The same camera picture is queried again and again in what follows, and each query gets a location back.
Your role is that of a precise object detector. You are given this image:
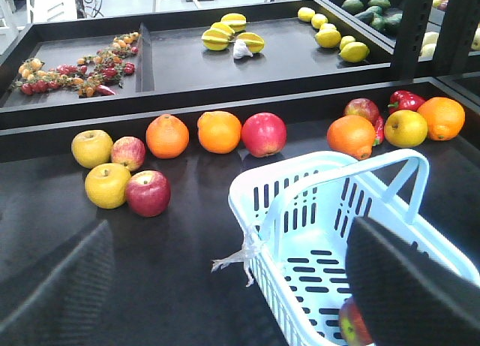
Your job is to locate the small pink apple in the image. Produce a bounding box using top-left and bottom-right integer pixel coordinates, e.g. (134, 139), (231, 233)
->
(110, 136), (146, 172)

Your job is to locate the pink red apple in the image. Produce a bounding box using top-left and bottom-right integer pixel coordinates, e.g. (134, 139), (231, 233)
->
(241, 112), (287, 158)

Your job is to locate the orange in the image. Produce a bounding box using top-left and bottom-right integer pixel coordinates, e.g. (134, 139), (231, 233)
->
(145, 114), (190, 159)
(327, 115), (376, 160)
(197, 110), (242, 154)
(417, 97), (465, 141)

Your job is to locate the yellow round fruit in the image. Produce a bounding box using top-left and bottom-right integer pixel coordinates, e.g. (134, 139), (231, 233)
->
(384, 110), (428, 148)

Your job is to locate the light blue plastic basket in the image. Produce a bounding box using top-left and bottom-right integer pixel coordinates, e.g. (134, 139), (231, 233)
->
(229, 149), (479, 345)

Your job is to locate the yellow apple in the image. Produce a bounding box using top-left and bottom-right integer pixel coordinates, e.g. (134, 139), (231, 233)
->
(70, 130), (113, 169)
(85, 163), (131, 209)

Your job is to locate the red chili pepper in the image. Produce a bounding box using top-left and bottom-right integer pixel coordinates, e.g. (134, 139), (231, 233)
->
(373, 116), (385, 146)

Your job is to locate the red bell pepper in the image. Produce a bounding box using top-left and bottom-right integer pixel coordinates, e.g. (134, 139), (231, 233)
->
(388, 90), (426, 114)

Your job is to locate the red green apple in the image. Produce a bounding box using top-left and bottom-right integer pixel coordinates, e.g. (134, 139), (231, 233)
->
(343, 98), (380, 125)

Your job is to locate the dark red small apple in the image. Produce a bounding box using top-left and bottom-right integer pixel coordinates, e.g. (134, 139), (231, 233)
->
(125, 170), (171, 218)

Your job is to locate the yellow apple front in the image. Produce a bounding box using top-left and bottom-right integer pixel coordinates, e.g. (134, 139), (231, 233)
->
(85, 163), (131, 209)

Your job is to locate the orange right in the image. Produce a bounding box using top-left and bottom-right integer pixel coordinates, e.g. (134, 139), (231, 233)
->
(417, 97), (465, 141)

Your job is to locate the yellow starfruit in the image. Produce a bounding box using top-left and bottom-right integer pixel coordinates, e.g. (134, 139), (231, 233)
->
(237, 32), (265, 53)

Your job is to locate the white garlic bulb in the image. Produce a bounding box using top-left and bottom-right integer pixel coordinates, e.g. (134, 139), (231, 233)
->
(232, 39), (254, 60)

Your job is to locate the clear plastic tag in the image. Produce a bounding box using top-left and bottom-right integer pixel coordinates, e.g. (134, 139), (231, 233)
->
(211, 224), (266, 287)

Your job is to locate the black wooden fruit stand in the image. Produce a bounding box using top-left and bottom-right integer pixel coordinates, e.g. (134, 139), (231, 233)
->
(1, 0), (479, 345)

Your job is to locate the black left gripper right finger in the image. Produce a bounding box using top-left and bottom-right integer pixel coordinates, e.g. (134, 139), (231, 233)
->
(345, 217), (479, 345)

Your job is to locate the orange far left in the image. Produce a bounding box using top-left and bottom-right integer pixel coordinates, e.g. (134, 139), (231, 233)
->
(197, 110), (242, 154)

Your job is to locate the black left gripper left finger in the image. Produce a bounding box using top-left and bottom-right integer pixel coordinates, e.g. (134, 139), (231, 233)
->
(1, 220), (114, 345)

